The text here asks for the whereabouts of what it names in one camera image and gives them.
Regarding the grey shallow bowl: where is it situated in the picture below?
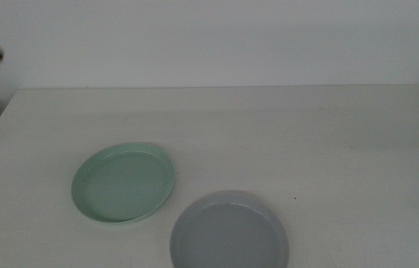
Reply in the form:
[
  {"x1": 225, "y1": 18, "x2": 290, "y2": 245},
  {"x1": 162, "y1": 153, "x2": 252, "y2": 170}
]
[{"x1": 169, "y1": 189, "x2": 290, "y2": 268}]

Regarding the pale green shallow bowl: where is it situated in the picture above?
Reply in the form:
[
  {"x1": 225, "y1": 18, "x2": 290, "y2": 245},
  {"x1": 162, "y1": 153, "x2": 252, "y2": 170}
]
[{"x1": 71, "y1": 141, "x2": 176, "y2": 224}]

